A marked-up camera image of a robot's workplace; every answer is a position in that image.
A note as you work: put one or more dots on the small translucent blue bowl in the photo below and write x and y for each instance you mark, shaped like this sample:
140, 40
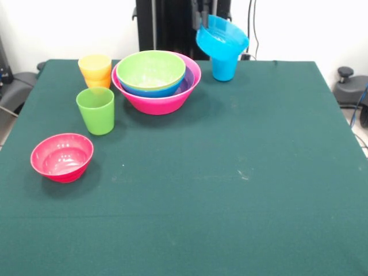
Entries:
221, 43

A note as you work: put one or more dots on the grey pedestal foot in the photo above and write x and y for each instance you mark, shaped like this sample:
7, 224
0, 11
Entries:
349, 92
17, 86

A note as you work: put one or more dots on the blue cup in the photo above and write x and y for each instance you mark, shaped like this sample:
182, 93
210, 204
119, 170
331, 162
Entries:
224, 72

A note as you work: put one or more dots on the orange cup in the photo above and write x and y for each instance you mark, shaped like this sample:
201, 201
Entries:
97, 84

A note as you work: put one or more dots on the yellow cup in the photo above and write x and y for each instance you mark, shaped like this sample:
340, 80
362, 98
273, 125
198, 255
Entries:
95, 61

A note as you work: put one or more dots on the large blue bowl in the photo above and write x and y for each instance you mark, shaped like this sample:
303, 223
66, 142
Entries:
161, 92

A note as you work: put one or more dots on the purple bowl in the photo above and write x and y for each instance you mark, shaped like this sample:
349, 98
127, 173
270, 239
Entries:
188, 83

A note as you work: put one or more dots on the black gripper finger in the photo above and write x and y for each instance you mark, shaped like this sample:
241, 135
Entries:
205, 14
196, 18

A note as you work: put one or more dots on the green cup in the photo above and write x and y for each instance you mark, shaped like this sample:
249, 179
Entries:
96, 118

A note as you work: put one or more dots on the large pink bowl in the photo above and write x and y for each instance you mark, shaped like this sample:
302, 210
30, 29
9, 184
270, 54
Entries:
158, 106

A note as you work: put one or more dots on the green bowl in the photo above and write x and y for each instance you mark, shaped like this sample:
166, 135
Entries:
151, 69

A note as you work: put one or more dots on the small pink bowl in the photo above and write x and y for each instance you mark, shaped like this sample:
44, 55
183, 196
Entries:
61, 158

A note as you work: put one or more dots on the dark green tablecloth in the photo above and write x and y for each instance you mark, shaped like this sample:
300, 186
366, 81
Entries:
184, 230

